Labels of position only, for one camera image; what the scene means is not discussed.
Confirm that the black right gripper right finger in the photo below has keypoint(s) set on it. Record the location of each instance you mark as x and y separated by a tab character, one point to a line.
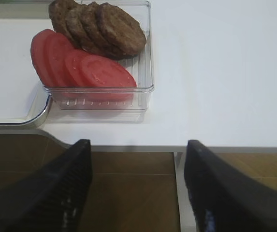
222	198

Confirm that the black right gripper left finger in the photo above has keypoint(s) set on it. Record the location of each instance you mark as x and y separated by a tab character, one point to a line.
52	198

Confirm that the silver metal tray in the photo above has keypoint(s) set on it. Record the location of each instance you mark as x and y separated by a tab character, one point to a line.
23	101

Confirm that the clear patty and tomato bin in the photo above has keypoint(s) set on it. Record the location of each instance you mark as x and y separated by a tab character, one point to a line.
115	103

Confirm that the red tomato slice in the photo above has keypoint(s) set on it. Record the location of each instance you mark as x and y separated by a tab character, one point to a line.
101	72
71	68
38	57
56	48

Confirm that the brown meat patty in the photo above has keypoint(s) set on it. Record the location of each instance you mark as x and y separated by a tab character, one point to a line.
58	10
120	29
89	23
77	31

